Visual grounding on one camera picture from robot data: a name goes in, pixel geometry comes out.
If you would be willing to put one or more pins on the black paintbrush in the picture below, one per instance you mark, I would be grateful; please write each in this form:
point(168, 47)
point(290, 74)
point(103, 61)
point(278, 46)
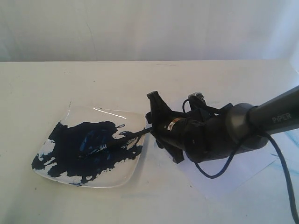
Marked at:
point(115, 142)

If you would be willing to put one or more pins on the white plate with blue paint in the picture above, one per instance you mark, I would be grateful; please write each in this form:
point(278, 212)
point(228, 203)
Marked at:
point(77, 153)

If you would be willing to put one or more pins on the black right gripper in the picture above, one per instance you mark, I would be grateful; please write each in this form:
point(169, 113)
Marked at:
point(180, 134)

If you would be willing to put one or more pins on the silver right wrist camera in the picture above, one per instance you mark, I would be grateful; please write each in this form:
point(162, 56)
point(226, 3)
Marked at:
point(196, 100)

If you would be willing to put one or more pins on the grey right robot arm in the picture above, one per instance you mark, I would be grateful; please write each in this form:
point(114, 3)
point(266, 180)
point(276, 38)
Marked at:
point(277, 115)

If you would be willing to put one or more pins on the white paper sheet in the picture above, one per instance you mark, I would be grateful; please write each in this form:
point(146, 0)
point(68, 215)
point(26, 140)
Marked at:
point(217, 177)

